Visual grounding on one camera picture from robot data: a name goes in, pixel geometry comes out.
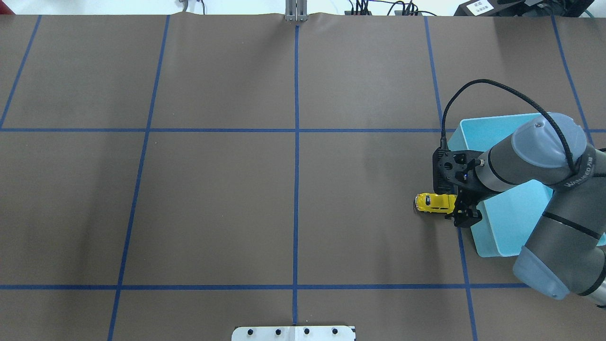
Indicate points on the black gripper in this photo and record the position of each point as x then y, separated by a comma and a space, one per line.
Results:
466, 195

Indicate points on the yellow beetle toy car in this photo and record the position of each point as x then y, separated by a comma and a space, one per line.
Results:
435, 203

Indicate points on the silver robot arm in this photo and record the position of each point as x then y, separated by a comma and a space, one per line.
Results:
561, 255

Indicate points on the turquoise plastic bin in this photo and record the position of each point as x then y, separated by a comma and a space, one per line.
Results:
509, 218

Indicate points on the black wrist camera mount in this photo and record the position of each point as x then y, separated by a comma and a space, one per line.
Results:
452, 169

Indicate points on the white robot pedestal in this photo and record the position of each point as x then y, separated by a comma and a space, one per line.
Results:
295, 333

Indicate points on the aluminium frame post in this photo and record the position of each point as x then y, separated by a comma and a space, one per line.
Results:
296, 10

